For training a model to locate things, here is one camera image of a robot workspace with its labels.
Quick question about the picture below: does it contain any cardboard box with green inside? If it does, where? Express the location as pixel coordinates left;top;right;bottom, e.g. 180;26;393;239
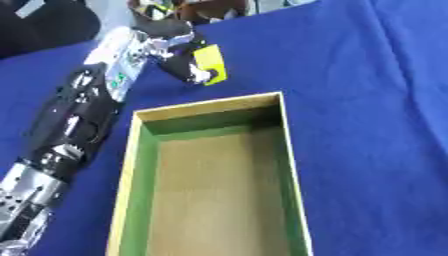
105;91;315;256

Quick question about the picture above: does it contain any black bag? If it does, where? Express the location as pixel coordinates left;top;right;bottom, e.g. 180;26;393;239
0;0;102;60

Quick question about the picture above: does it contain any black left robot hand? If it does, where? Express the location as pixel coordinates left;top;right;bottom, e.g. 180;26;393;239
129;7;221;85

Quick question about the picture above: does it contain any brown object beyond table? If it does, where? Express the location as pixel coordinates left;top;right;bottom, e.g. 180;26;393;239
175;0;249;26

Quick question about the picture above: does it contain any yellow block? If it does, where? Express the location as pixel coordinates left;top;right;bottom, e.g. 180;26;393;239
190;43;230;87

